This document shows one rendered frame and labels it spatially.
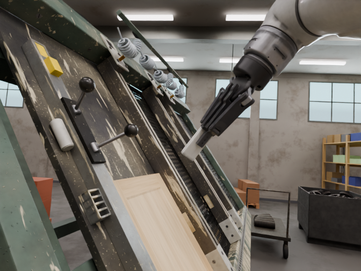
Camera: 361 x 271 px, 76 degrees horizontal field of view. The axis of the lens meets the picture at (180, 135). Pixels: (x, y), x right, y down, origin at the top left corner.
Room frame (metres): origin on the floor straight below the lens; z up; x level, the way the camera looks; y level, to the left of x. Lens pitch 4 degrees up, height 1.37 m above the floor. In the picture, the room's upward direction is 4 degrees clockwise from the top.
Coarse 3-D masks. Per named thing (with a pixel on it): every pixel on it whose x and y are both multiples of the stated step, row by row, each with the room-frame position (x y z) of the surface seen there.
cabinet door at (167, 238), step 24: (120, 192) 0.65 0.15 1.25; (144, 192) 0.77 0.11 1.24; (168, 192) 0.94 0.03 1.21; (144, 216) 0.70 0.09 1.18; (168, 216) 0.83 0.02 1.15; (144, 240) 0.63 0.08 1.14; (168, 240) 0.74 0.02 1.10; (192, 240) 0.89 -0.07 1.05; (168, 264) 0.67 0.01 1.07; (192, 264) 0.79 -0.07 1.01
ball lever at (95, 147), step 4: (128, 124) 0.62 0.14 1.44; (132, 124) 0.62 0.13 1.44; (124, 128) 0.62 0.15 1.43; (128, 128) 0.61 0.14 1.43; (132, 128) 0.61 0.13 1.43; (136, 128) 0.62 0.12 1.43; (124, 132) 0.62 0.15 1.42; (128, 132) 0.61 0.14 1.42; (132, 132) 0.61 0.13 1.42; (136, 132) 0.62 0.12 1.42; (116, 136) 0.61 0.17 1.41; (120, 136) 0.61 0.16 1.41; (128, 136) 0.62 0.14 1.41; (132, 136) 0.62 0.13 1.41; (108, 140) 0.61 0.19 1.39; (112, 140) 0.61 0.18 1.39; (92, 144) 0.59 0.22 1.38; (96, 144) 0.60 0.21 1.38; (100, 144) 0.60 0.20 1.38; (104, 144) 0.60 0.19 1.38; (92, 148) 0.59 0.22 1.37; (96, 148) 0.59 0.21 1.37; (96, 152) 0.60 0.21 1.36
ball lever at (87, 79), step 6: (84, 78) 0.54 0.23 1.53; (90, 78) 0.54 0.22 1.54; (78, 84) 0.54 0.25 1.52; (84, 84) 0.53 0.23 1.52; (90, 84) 0.54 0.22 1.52; (84, 90) 0.54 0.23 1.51; (90, 90) 0.55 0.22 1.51; (78, 102) 0.59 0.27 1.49; (72, 108) 0.61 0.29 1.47; (78, 108) 0.61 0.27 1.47; (78, 114) 0.62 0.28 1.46
